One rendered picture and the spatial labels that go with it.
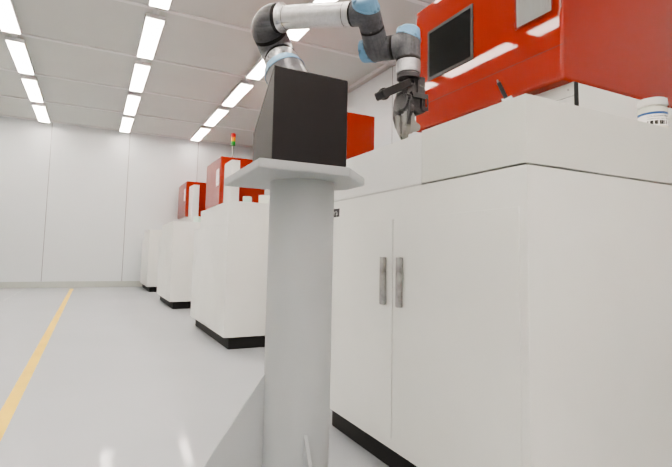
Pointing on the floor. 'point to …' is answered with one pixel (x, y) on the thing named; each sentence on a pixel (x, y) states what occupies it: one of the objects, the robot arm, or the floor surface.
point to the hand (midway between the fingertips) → (402, 138)
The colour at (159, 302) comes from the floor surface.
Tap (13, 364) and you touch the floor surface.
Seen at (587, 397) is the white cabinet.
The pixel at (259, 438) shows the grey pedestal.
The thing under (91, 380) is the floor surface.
